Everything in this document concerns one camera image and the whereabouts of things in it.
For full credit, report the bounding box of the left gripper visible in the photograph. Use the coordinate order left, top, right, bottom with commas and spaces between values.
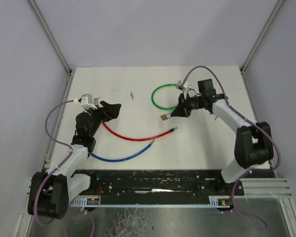
86, 101, 121, 138

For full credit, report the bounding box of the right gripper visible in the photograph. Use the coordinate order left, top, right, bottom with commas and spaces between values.
171, 92, 204, 119

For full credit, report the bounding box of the green cable lock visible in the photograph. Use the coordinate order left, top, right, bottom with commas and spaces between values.
151, 83, 180, 111

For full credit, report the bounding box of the brass padlock with key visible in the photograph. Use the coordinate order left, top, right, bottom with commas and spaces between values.
160, 113, 171, 121

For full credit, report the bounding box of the red cable lock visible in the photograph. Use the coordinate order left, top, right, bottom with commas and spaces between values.
102, 122, 178, 142

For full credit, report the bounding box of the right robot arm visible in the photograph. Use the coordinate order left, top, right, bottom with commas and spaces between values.
170, 79, 274, 195

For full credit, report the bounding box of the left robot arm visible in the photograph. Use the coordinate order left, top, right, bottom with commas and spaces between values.
27, 94, 121, 225

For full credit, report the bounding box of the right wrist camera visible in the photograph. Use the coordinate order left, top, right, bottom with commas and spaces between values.
176, 80, 192, 96

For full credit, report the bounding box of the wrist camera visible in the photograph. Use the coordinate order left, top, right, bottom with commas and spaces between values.
78, 94, 97, 110
176, 80, 192, 96

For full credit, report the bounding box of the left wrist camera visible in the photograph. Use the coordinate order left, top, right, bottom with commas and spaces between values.
78, 94, 97, 110

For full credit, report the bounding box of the blue cable lock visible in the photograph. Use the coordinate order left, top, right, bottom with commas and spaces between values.
91, 140, 155, 163

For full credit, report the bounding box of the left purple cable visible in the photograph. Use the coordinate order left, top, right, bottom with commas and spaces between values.
34, 98, 96, 237

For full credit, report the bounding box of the left aluminium frame post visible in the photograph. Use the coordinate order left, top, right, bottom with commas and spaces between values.
26, 0, 72, 74

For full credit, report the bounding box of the aluminium frame post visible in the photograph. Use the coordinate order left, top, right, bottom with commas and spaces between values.
26, 0, 72, 74
240, 0, 286, 74

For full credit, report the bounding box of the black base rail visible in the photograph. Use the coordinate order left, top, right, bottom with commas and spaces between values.
74, 169, 235, 196

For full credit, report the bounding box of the right aluminium frame post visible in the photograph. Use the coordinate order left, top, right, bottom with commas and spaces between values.
240, 0, 286, 74

